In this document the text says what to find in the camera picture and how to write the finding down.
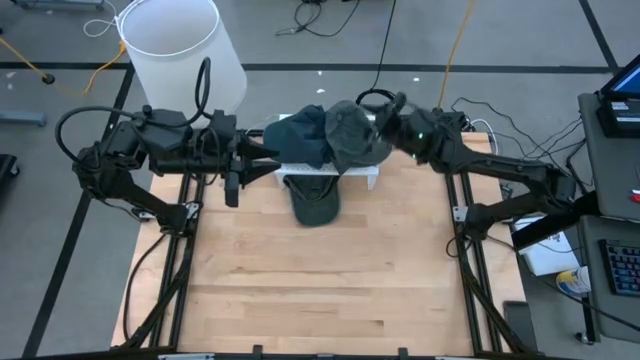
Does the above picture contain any grey furniture foot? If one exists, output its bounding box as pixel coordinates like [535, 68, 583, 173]
[0, 108, 49, 128]

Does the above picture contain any black computer monitor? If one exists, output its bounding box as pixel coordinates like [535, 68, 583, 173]
[599, 53, 640, 101]

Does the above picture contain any black desk bar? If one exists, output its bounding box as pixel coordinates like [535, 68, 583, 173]
[509, 191, 602, 251]

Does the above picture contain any white yellow labelled container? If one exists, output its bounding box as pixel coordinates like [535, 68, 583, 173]
[555, 266, 593, 297]

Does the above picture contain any white perforated metal shelf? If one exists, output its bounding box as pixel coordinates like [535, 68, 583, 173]
[273, 113, 380, 191]

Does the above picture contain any white cardboard box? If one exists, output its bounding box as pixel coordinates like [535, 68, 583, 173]
[512, 215, 581, 278]

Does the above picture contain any black keyboard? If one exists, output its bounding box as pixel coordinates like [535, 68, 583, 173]
[598, 238, 640, 298]

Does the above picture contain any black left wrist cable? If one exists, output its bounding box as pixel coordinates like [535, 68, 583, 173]
[54, 56, 213, 166]

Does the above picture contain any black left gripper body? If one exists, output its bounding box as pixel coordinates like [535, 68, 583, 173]
[196, 109, 243, 210]

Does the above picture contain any black aluminium table frame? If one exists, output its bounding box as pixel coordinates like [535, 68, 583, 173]
[118, 110, 540, 360]

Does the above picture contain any black wheeled furniture base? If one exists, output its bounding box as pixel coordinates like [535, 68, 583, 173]
[0, 153, 22, 194]

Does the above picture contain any white looped floor cable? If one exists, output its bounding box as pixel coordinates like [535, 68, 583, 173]
[82, 0, 122, 39]

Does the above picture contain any black labelled device box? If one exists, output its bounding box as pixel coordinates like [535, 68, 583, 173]
[595, 92, 640, 139]

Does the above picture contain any black coiled floor cable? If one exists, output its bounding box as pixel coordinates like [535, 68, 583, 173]
[354, 0, 400, 110]

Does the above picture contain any black phone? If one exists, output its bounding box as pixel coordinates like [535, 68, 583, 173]
[502, 299, 540, 354]

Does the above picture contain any grey metal floor bar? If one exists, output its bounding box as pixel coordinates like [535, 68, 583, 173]
[9, 0, 107, 13]

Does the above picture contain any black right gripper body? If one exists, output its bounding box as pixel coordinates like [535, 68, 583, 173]
[376, 91, 417, 152]

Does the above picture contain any orange floor cable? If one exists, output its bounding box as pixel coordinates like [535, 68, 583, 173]
[436, 0, 479, 112]

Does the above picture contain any grey keyboard desk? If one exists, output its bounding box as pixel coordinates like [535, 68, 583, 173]
[577, 214, 640, 346]

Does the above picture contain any white thin cable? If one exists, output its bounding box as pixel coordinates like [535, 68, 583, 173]
[469, 117, 501, 160]

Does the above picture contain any white shade table lamp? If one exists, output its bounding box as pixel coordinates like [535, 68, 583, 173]
[114, 0, 250, 132]

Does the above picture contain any yellow floor cable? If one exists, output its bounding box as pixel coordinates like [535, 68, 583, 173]
[0, 37, 129, 97]

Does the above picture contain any grey desk top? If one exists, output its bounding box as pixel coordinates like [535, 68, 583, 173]
[578, 92, 640, 222]

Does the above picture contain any black thin floor cable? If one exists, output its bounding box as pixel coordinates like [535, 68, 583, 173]
[275, 0, 364, 39]

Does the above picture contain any black arm base cable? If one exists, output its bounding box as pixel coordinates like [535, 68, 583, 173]
[122, 232, 170, 342]

